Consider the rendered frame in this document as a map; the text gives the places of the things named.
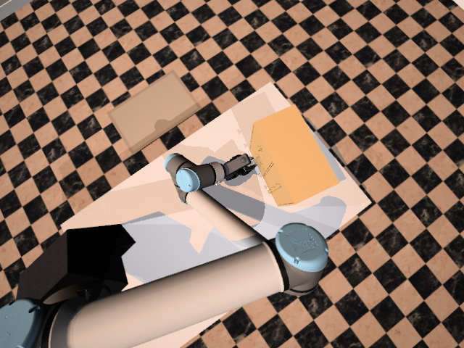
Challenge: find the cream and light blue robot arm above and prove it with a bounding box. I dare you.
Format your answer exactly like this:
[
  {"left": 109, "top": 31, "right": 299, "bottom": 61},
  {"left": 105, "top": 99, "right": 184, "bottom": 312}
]
[{"left": 0, "top": 153, "right": 328, "bottom": 348}]

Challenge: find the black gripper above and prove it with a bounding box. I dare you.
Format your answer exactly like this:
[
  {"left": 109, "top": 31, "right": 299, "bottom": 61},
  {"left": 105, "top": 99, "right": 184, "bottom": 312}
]
[{"left": 221, "top": 154, "right": 257, "bottom": 181}]

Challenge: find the light wooden chest of drawers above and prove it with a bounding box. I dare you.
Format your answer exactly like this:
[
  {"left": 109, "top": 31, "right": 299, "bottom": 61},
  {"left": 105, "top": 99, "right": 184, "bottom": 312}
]
[{"left": 252, "top": 104, "right": 340, "bottom": 207}]

